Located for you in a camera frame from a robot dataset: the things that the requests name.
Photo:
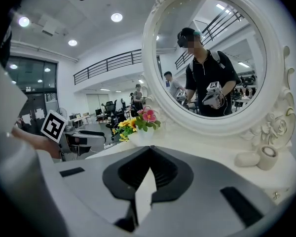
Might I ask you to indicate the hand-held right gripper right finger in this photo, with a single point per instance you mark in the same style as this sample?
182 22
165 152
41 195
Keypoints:
199 186

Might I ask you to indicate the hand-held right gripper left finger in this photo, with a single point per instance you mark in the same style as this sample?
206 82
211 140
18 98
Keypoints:
88 181

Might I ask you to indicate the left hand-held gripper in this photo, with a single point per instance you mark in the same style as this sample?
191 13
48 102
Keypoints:
53 126

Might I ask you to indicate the white dressing table drawer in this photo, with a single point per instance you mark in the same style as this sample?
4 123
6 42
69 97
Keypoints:
277 194

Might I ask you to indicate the person's left forearm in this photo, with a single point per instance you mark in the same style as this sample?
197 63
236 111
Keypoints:
37 139

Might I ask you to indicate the white dressing table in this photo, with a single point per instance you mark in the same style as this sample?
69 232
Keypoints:
212 154

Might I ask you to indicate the standing fan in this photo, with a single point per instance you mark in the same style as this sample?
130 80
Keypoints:
63 111

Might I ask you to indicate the white flower pot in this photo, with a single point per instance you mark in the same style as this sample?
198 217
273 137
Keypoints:
145 135

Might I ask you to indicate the white oval case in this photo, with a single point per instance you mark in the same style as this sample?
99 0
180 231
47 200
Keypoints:
246 159

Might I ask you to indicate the pink and yellow artificial flowers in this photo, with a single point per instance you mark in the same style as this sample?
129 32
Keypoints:
149 116

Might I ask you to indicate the white cylindrical container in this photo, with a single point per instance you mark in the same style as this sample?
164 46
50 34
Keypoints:
266 158

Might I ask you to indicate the black balcony railing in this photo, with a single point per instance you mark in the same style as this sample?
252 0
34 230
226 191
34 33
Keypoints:
106 64

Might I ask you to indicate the dark glass door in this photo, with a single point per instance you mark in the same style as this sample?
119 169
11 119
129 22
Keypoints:
32 73

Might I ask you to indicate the round ceiling light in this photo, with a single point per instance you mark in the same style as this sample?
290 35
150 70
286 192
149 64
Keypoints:
24 21
72 42
116 17

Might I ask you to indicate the round mirror with ornate white frame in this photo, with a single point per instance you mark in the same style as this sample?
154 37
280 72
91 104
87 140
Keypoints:
207 125

